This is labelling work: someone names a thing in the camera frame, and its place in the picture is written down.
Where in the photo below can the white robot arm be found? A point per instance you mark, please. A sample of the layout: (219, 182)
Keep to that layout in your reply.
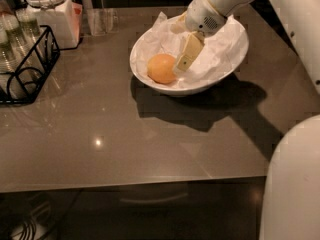
(291, 200)

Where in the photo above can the clear acrylic holder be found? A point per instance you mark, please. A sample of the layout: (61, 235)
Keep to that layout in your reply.
(102, 21)

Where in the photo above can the white crumpled paper liner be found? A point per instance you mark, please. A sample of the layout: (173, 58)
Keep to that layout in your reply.
(220, 50)

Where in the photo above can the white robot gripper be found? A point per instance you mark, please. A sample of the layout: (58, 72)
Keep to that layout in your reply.
(201, 14)

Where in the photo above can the white ceramic bowl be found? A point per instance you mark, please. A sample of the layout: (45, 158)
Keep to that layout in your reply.
(173, 88)

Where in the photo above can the orange fruit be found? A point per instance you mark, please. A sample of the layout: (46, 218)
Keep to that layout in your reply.
(160, 68)

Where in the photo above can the white lidded ceramic jar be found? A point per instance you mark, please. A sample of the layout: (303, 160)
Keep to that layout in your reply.
(64, 18)

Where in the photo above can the clear plastic cup stack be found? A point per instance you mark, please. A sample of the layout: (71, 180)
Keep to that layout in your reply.
(10, 34)

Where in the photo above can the black wire rack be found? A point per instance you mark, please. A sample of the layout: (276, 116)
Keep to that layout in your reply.
(24, 85)

